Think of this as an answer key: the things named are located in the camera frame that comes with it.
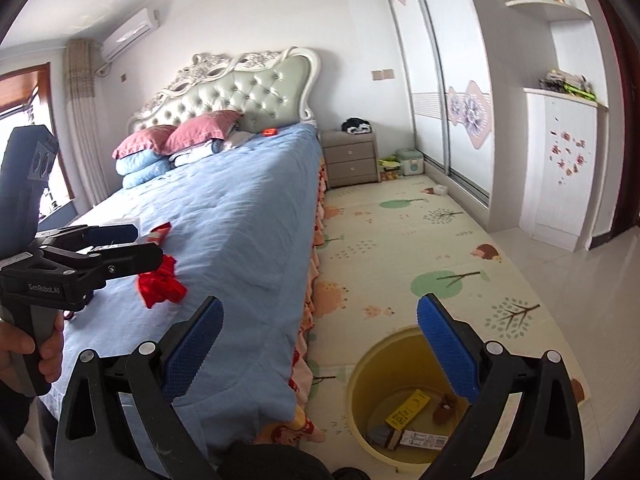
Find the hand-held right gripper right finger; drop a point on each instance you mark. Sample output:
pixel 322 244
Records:
pixel 445 352

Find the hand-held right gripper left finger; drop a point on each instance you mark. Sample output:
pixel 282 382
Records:
pixel 195 352

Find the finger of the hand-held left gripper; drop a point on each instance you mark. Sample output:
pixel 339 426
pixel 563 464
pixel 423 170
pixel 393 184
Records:
pixel 135 260
pixel 115 233

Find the red plastic bag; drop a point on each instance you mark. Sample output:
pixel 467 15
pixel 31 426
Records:
pixel 160 287

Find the red snack wrapper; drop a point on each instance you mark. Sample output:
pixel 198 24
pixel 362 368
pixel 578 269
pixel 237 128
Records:
pixel 161 232

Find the yellow waste bin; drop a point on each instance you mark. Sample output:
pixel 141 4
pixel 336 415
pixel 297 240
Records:
pixel 370 385

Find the person's left hand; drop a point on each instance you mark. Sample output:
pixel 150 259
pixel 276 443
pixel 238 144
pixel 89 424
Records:
pixel 15 345

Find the brown wrapper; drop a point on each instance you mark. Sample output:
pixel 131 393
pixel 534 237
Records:
pixel 444 412

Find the yellow packet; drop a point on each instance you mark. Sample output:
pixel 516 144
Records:
pixel 407 407

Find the folded light blue quilt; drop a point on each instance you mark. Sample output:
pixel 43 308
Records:
pixel 142 167

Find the beige curtain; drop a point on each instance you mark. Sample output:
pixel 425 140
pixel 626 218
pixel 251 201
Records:
pixel 85 125

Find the wooden framed window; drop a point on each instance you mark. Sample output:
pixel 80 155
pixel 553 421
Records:
pixel 20 100

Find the white labelled carton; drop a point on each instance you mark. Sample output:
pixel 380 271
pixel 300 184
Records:
pixel 425 441

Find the pink pillow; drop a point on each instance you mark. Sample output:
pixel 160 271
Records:
pixel 205 130
pixel 142 141

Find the dark grey carton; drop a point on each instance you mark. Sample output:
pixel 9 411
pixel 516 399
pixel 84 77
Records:
pixel 382 437

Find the folded blue grey quilt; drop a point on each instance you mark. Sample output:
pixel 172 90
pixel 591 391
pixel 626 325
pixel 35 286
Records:
pixel 197 154

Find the bed with blue sheet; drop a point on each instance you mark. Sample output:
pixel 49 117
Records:
pixel 240 210

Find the tree print play mat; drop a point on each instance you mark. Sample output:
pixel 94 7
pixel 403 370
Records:
pixel 400 240

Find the orange patterned bed skirt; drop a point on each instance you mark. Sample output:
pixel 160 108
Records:
pixel 307 285

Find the grey white cloth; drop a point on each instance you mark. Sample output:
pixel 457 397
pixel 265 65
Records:
pixel 240 138

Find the small white box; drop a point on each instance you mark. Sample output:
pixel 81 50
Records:
pixel 440 190

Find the white air conditioner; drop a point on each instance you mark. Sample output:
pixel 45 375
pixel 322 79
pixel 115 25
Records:
pixel 127 35

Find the tufted ornate headboard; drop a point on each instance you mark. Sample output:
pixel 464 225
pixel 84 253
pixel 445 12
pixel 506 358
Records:
pixel 240 90

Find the light green storage box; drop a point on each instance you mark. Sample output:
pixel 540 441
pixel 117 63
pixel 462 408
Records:
pixel 412 162

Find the yellow green toy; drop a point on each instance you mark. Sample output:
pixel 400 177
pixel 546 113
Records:
pixel 387 167

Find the grey nightstand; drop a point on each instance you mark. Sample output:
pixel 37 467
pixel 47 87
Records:
pixel 350 160

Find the white corner cabinet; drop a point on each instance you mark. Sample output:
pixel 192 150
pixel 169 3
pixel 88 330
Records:
pixel 560 170

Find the black and white cloth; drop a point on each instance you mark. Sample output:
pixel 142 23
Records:
pixel 356 125

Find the pile of mixed clutter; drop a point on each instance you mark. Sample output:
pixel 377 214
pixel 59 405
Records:
pixel 567 84

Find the white floral sliding wardrobe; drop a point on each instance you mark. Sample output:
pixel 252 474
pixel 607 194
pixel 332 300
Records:
pixel 450 35

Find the dark wooden door frame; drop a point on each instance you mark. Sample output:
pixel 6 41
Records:
pixel 620 160

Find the wall switch panel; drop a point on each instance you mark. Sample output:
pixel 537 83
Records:
pixel 383 74

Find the white curved wall shelf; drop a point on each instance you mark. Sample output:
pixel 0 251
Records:
pixel 550 9

